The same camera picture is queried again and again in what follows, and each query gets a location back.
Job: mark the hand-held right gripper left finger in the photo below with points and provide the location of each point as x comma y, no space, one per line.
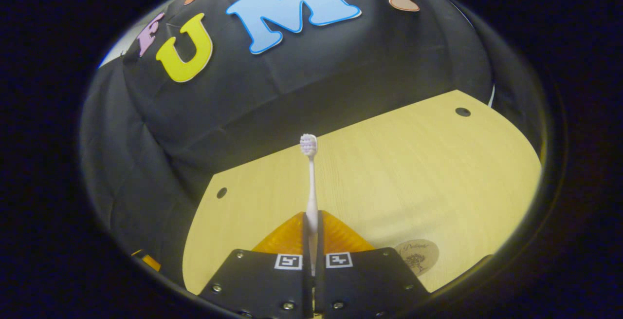
306,290

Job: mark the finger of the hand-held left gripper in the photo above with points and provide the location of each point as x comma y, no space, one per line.
148,260

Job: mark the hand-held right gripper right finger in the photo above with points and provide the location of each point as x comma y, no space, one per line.
319,290

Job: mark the pale pink toothbrush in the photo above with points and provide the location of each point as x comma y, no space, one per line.
311,187

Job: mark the round wooden coaster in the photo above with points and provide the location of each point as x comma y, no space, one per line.
421,255

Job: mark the black backdrop cloth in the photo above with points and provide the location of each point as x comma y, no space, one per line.
316,65

